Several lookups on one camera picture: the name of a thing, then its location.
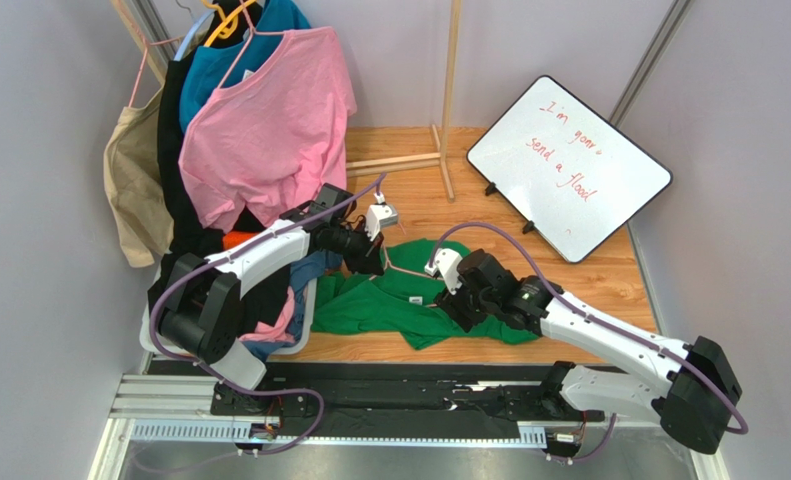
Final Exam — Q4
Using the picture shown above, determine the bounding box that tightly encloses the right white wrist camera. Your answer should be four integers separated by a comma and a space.
424, 248, 463, 295

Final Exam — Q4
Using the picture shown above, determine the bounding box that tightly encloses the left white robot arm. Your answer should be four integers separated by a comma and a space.
141, 182, 399, 394

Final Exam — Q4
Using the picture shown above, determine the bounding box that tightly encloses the beige hanging garment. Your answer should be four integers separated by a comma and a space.
103, 91, 173, 268

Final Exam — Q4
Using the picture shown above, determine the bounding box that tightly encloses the pink wire hanger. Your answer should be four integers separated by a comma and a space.
381, 245, 439, 281

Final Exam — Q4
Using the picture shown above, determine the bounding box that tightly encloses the blue grey garment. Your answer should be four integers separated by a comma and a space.
289, 252, 342, 293

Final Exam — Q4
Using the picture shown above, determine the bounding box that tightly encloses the orange garment in basket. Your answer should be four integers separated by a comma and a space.
222, 231, 256, 250

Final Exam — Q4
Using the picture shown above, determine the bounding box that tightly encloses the black garment in basket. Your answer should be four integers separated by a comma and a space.
147, 218, 290, 337

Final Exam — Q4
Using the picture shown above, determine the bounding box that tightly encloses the white board with red writing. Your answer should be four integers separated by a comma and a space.
466, 75, 673, 263

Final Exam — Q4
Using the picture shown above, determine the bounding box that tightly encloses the pink hanger of beige garment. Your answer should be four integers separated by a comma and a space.
127, 37, 182, 108

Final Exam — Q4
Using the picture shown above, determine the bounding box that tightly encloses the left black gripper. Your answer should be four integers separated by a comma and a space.
328, 220, 384, 278

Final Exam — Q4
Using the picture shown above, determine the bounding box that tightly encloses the pink garment in basket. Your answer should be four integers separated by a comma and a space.
239, 288, 295, 343

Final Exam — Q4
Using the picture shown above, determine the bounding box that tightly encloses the pink hanger of pink shirt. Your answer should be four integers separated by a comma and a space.
212, 1, 309, 87

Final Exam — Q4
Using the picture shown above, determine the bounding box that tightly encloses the yellow hanger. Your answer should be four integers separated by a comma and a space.
201, 0, 249, 48

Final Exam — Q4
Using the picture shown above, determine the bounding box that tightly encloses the green t shirt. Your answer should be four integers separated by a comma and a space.
311, 239, 538, 350

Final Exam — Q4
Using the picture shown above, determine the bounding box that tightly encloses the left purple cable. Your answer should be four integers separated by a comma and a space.
148, 172, 390, 458

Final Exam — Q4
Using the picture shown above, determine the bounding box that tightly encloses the pink t shirt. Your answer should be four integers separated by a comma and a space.
179, 26, 357, 232

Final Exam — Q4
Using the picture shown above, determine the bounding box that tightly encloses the white laundry basket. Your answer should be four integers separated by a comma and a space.
139, 278, 318, 362

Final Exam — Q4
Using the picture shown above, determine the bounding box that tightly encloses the teal blue shirt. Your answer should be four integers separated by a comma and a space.
179, 0, 311, 132

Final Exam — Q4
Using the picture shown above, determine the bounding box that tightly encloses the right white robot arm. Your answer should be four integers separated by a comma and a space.
424, 249, 747, 454

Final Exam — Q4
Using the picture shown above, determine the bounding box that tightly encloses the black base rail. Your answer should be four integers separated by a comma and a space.
148, 361, 643, 441

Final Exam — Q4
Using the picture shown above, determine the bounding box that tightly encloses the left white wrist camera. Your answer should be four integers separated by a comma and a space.
365, 192, 399, 240

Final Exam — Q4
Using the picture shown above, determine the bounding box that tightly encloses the wooden clothes rack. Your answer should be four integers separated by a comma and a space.
111, 1, 462, 202

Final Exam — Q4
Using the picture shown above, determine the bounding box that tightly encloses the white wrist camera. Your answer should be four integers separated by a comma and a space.
424, 248, 463, 295
365, 192, 399, 240

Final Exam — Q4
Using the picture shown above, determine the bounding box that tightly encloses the black hanging garment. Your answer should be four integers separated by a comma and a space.
155, 0, 263, 268

